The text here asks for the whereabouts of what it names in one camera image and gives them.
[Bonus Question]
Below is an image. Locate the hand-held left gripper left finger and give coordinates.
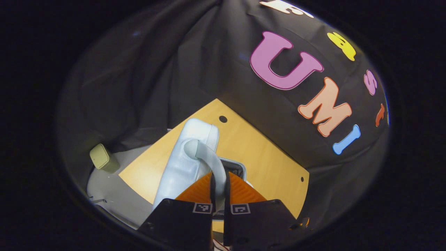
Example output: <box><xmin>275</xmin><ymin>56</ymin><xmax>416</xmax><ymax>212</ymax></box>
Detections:
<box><xmin>138</xmin><ymin>171</ymin><xmax>214</xmax><ymax>251</ymax></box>

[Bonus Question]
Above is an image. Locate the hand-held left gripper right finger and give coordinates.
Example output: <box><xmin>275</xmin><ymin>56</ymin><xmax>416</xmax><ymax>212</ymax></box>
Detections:
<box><xmin>223</xmin><ymin>171</ymin><xmax>307</xmax><ymax>248</ymax></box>

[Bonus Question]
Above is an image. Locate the light blue suitcase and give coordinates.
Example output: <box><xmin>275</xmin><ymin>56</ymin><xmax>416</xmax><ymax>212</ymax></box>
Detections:
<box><xmin>152</xmin><ymin>118</ymin><xmax>253</xmax><ymax>223</ymax></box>

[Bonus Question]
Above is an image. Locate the green lidded trash bin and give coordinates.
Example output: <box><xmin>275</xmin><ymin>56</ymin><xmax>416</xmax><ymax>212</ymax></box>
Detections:
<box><xmin>90</xmin><ymin>143</ymin><xmax>121</xmax><ymax>174</ymax></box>

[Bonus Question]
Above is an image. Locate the black backdrop cloth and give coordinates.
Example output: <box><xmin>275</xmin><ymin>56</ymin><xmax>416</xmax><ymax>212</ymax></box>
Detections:
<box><xmin>57</xmin><ymin>0</ymin><xmax>390</xmax><ymax>230</ymax></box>

